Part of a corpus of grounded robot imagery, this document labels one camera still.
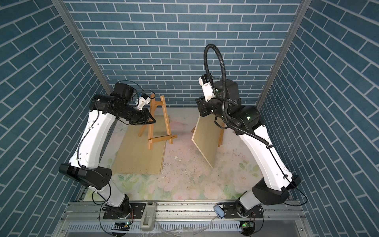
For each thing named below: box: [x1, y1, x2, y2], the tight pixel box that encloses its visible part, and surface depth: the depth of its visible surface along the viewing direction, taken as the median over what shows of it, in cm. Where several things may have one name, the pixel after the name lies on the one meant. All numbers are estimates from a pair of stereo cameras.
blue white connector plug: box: [213, 204, 225, 219], surface depth 74 cm
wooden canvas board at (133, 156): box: [112, 115, 168, 175], surface depth 93 cm
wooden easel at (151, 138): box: [138, 93, 178, 151], surface depth 78 cm
